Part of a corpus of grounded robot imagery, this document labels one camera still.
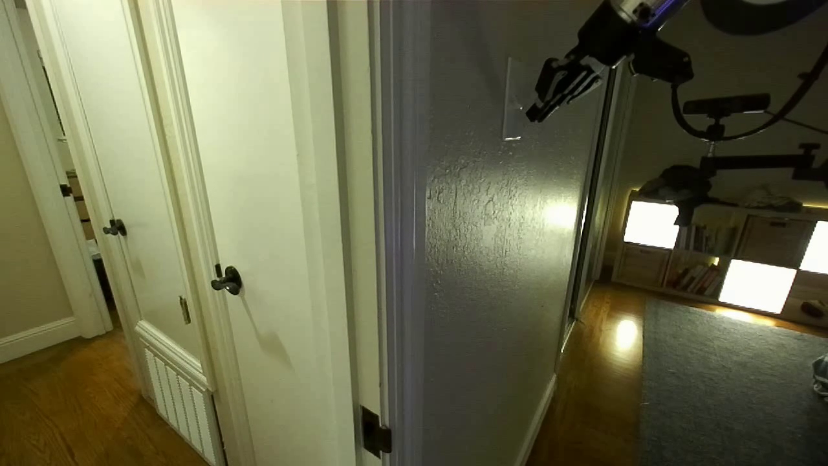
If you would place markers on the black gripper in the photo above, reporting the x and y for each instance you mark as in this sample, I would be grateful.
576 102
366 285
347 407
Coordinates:
569 80

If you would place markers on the white wall light switch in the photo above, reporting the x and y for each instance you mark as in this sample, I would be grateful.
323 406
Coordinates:
514 124

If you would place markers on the cube shelf with lit bins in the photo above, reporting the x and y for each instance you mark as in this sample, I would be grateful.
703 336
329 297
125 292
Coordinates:
760 260

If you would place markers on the white panel door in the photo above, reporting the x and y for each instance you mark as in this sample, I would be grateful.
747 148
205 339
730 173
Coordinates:
248 95

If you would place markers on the grey area rug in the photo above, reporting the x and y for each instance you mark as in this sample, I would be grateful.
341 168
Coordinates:
721 392

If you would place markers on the black door hinge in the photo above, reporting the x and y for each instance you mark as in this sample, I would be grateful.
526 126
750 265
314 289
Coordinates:
377 437

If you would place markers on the black closet door knob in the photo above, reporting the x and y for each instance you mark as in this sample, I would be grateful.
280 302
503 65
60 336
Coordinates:
115 230

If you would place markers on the white closet door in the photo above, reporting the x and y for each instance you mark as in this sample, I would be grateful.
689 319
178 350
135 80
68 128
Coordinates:
100 81

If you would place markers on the robot arm with blue ring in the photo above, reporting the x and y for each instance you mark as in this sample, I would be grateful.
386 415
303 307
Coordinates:
620 24

